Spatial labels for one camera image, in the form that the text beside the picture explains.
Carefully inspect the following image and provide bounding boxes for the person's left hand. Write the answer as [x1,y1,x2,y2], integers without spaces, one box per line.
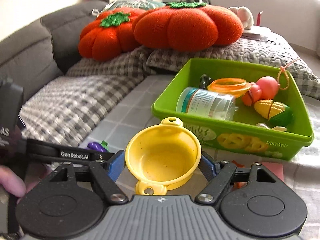
[0,165,53,198]

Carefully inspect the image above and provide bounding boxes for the pink pig toy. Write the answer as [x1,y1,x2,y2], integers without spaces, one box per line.
[241,58,303,105]

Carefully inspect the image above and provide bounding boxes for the clear cotton swab jar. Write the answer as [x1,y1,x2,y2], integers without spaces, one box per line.
[176,87,239,120]

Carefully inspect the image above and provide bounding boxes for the white papers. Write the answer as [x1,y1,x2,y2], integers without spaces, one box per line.
[241,26,272,40]

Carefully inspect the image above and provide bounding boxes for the small orange tomato cushion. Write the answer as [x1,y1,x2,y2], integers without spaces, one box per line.
[78,8,148,61]

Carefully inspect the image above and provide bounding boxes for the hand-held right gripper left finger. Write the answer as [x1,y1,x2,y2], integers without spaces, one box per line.
[41,150,128,204]

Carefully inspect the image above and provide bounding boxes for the orange translucent ring toy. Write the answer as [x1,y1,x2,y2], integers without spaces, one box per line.
[207,78,252,98]

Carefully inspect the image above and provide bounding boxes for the pink rectangular block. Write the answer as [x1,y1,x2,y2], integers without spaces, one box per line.
[260,162,284,180]

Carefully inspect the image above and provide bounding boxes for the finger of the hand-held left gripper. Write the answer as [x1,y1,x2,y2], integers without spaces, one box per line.
[26,139,115,167]

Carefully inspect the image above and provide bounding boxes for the beige starfish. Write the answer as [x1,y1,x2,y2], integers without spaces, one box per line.
[256,122,288,132]

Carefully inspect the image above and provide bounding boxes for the yellow toy pot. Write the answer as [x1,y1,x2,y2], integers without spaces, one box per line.
[125,117,202,195]

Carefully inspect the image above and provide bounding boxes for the large orange tomato cushion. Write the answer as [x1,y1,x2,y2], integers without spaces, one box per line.
[132,2,243,53]

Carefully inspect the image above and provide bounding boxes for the light grey grid sheet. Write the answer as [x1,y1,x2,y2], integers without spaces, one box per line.
[25,75,320,238]

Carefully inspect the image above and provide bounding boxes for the small orange toy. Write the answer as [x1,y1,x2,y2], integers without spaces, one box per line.
[231,160,247,189]

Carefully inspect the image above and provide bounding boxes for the leaf-patterned cushion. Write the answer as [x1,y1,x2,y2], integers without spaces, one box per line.
[101,0,165,13]

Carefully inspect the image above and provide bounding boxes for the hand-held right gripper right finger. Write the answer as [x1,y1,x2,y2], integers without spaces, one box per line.
[195,151,288,204]

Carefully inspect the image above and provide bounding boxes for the purple toy grapes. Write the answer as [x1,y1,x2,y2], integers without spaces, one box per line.
[87,141,108,152]

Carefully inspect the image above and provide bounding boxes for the white plush toy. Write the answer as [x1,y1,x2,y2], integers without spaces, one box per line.
[228,6,254,29]

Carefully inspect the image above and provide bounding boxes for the green plastic box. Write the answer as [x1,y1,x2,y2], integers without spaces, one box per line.
[151,57,315,161]

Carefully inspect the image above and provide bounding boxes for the grey checkered blanket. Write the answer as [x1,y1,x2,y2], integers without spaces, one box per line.
[19,31,320,148]

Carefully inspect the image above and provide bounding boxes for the yellow toy corn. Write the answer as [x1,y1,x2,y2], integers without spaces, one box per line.
[254,99,293,126]

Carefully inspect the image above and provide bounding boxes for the grey sofa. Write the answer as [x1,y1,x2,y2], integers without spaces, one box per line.
[0,0,110,100]

